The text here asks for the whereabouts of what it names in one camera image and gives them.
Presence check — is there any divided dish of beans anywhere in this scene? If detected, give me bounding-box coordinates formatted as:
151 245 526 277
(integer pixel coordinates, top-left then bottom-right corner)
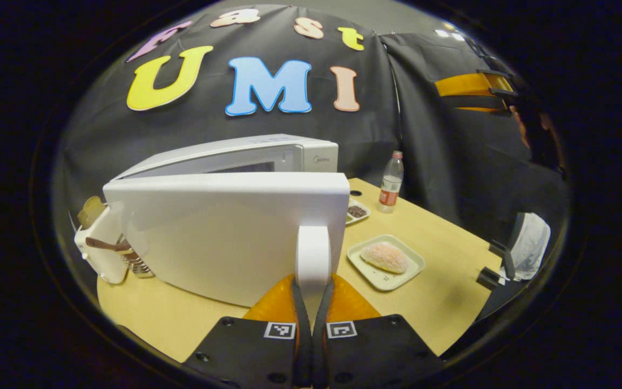
345 197 371 226

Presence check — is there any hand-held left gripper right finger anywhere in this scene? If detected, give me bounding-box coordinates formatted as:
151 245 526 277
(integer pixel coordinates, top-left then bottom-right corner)
311 274 444 389

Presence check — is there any pale square plate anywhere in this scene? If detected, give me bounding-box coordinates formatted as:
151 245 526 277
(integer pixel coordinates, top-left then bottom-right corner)
347 234 427 292

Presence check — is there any white toaster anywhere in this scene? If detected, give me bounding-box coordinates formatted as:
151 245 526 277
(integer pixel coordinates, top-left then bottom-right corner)
73 203 155 285

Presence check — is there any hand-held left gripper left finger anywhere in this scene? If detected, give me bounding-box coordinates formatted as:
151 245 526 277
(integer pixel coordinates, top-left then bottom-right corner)
181 274 312 389

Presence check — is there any clear bottle red label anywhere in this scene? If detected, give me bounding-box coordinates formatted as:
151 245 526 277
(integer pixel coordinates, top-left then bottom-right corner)
378 151 404 213

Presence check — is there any small ceiling light panel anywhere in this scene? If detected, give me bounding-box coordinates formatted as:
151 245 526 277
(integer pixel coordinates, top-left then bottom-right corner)
434 23 467 42

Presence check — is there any white office chair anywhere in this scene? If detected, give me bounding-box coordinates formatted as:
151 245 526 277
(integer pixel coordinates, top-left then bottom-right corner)
476 212 552 291

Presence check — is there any brown bread slice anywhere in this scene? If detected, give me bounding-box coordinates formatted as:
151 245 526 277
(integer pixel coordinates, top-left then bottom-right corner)
78 196 107 227

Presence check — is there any crumb-coated cream bun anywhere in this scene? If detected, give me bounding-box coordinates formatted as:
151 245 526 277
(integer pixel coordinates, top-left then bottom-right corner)
360 241 409 274

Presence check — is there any white microwave oven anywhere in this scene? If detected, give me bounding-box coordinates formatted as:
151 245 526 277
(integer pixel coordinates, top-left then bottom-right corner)
103 134 350 312

